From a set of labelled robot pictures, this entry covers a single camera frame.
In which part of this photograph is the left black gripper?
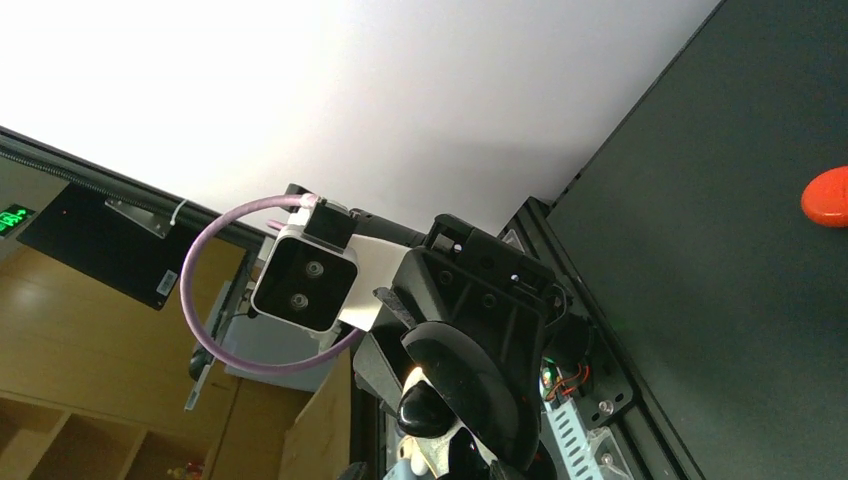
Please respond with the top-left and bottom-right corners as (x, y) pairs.
(354, 214), (568, 418)

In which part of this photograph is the black glossy earbud charging case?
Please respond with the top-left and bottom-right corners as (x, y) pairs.
(403, 322), (555, 479)

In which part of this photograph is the red round cap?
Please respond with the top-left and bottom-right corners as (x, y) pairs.
(800, 166), (847, 228)

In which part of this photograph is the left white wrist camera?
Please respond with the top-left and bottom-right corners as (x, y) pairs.
(250, 195), (412, 342)

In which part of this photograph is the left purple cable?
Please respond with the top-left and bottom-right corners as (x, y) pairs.
(178, 193), (366, 378)

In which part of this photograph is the white slotted cable duct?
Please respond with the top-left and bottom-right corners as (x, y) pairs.
(543, 399), (634, 480)

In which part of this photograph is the wall mounted black monitor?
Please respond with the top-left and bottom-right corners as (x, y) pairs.
(17, 184), (199, 310)

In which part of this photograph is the black aluminium front rail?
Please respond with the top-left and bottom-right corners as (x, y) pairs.
(500, 197), (702, 479)

